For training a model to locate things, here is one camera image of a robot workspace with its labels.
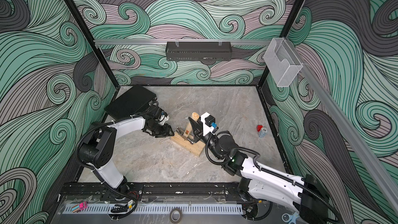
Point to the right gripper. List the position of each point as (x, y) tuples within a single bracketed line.
[(198, 128)]

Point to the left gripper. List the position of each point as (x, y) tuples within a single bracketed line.
[(166, 132)]

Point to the wooden handle claw hammer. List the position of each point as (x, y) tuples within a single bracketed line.
[(186, 133)]

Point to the wooden board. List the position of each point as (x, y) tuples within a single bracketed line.
[(194, 148)]

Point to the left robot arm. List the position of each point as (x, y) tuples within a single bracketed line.
[(95, 148)]

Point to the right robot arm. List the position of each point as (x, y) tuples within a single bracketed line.
[(303, 194)]

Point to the black case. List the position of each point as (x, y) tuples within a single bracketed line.
[(136, 100)]

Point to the tape roll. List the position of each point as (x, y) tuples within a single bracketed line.
[(175, 216)]

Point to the blue scissors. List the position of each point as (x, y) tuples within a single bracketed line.
[(290, 218)]

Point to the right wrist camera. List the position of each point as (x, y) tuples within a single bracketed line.
[(208, 124)]

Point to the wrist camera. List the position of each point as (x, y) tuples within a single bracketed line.
[(163, 118), (208, 124)]

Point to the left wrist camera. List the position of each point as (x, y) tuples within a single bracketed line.
[(163, 118)]

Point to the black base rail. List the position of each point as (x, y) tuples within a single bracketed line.
[(151, 191)]

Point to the aluminium wall rail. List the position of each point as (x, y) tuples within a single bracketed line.
[(142, 41)]

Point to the white slotted cable duct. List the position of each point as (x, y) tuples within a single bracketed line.
[(160, 208)]

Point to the clear plastic wall bin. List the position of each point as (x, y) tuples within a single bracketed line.
[(282, 60)]

